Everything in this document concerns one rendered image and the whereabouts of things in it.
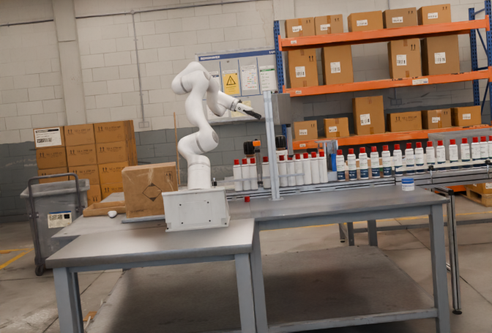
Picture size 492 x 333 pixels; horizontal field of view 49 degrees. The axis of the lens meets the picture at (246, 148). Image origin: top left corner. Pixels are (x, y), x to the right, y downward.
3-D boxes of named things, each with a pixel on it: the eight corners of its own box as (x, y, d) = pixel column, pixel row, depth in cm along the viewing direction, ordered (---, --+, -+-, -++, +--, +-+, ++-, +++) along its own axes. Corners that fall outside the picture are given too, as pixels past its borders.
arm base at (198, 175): (219, 208, 280) (218, 178, 291) (216, 189, 265) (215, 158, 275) (183, 210, 280) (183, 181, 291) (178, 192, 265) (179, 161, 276)
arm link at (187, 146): (203, 161, 277) (202, 124, 291) (173, 171, 283) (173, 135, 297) (214, 172, 286) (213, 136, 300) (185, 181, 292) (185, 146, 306)
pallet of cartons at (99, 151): (148, 219, 741) (137, 118, 731) (140, 232, 659) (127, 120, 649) (60, 227, 735) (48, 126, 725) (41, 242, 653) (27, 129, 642)
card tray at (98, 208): (139, 205, 355) (138, 198, 355) (132, 212, 329) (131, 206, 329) (94, 208, 354) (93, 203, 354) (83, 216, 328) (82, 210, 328)
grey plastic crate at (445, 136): (492, 151, 501) (490, 127, 499) (514, 154, 461) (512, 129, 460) (428, 156, 500) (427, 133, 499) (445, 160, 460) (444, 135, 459)
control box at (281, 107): (292, 123, 337) (290, 92, 336) (279, 124, 323) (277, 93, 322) (278, 124, 343) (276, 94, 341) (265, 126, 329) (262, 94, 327)
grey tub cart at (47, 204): (36, 258, 575) (25, 170, 568) (97, 249, 593) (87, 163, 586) (28, 282, 491) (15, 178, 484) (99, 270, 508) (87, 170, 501)
